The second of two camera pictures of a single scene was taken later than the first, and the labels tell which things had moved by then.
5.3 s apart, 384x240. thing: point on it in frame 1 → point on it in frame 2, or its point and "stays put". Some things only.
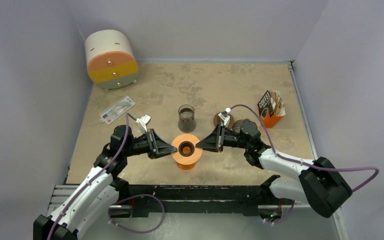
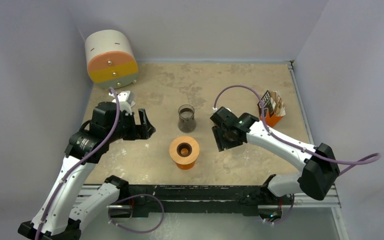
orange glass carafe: [185, 167] stays put
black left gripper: [156, 147] → [141, 131]
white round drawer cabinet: [111, 62] stays put
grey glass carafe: [186, 123] stays put
